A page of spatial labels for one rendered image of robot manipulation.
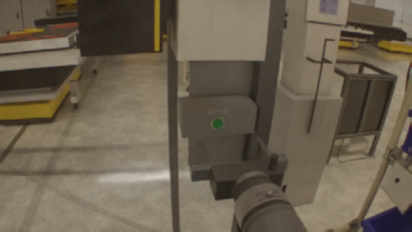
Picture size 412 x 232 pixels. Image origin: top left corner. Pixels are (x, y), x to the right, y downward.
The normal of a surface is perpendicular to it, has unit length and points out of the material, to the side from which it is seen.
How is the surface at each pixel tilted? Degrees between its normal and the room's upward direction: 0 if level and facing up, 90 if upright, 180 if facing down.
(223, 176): 0
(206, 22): 90
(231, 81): 90
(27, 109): 90
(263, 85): 90
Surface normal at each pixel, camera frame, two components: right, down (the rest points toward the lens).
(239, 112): 0.20, 0.43
